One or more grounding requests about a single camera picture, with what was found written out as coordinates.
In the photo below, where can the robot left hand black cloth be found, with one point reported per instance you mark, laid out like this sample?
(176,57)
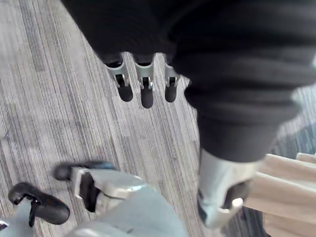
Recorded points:
(222,61)

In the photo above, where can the white bed sheet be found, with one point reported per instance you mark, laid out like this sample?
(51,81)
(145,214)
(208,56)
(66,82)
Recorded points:
(288,187)

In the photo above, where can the robot left leg silver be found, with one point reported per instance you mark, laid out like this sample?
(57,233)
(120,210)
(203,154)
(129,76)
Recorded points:
(138,214)

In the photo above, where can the robot leg silver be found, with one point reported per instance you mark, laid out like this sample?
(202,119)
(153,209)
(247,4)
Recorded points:
(17,219)
(138,214)

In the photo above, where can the robot left foot dark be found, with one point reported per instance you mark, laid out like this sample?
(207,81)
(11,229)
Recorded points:
(63,170)

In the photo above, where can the robot foot dark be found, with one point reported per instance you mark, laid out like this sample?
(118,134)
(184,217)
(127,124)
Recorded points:
(63,170)
(53,209)

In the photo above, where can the robot right foot dark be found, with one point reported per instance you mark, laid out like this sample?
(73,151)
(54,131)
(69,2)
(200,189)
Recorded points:
(53,209)

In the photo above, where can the robot right leg silver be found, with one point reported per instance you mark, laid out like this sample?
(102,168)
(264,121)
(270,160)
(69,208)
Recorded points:
(17,219)

